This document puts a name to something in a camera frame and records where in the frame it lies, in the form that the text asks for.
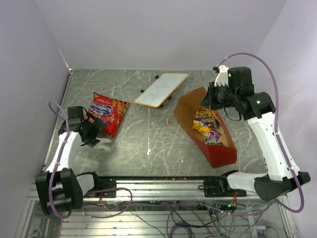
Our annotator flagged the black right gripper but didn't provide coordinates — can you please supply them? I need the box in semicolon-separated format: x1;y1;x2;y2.
200;81;239;110

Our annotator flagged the red brown paper bag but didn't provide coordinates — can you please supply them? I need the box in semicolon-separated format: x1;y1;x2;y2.
174;87;237;168

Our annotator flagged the red cookie snack bag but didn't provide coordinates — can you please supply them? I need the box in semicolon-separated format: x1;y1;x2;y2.
88;92;131;138

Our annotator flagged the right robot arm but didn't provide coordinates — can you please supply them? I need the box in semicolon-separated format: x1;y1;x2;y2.
201;65;311;202

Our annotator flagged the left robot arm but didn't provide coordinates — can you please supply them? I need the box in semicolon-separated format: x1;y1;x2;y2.
35;106;106;219

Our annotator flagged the yellow m&m's candy packet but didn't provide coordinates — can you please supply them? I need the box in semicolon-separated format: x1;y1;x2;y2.
195;110;214;119

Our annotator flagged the brown m&m's candy packet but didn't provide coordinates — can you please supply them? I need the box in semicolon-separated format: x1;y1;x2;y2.
193;118;220;128

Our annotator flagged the purple candy packet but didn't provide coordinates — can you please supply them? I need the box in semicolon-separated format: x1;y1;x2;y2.
206;128;221;141

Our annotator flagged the purple m&m's packet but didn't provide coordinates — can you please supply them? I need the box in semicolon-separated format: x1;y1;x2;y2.
204;138;223;146

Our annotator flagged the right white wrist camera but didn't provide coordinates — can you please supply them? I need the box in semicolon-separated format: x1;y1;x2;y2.
213;65;229;86

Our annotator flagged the small whiteboard with yellow frame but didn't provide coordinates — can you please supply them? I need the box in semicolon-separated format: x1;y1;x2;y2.
134;73;189;108

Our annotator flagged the aluminium mounting rail frame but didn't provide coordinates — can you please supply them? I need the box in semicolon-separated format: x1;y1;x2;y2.
22;177;299;238

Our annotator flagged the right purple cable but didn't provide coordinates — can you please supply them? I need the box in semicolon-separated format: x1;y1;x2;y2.
218;52;305;213

